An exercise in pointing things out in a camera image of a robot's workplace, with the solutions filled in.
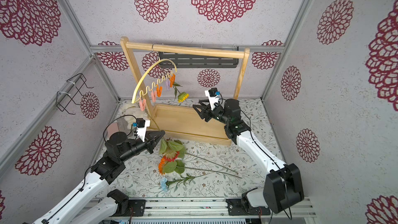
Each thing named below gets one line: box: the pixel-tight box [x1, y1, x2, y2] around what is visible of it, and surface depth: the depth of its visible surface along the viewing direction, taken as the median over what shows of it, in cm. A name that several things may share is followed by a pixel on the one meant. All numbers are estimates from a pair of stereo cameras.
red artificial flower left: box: [168, 146, 239, 175], surface depth 78 cm
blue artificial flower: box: [160, 170, 219, 193], surface depth 82 cm
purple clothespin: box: [165, 77, 170, 91], surface depth 87 cm
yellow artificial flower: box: [173, 81, 190, 103], surface depth 99 cm
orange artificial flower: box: [158, 157, 243, 179], surface depth 85 cm
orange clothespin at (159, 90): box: [156, 84, 163, 98], surface depth 81 cm
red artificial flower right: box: [159, 138, 187, 162], surface depth 76 cm
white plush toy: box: [119, 100, 149, 132], surface depth 105 cm
